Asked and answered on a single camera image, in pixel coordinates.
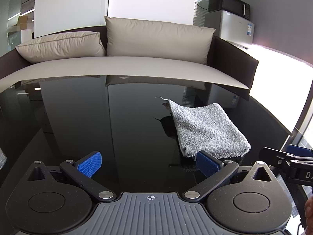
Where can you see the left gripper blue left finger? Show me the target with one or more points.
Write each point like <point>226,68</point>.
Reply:
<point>82,171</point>

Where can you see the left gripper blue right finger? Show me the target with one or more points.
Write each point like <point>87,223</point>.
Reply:
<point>217,174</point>

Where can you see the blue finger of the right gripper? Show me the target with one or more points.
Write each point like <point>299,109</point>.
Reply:
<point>278,159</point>
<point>299,151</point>

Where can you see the grey terry towel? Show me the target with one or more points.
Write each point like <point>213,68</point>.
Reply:
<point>206,128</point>

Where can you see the person's hand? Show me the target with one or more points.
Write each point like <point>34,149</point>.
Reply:
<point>308,214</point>

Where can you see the dark sofa with beige seat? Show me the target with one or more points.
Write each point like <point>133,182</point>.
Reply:
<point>226,65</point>

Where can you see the small beige side cushion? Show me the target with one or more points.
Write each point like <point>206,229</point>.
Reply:
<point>62,46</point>

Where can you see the silver mini fridge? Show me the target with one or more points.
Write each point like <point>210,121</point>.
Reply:
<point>231,28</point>

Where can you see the large beige back cushion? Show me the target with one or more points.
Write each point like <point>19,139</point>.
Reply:
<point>156,39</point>

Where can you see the black microwave oven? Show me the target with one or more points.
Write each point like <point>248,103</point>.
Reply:
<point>236,7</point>

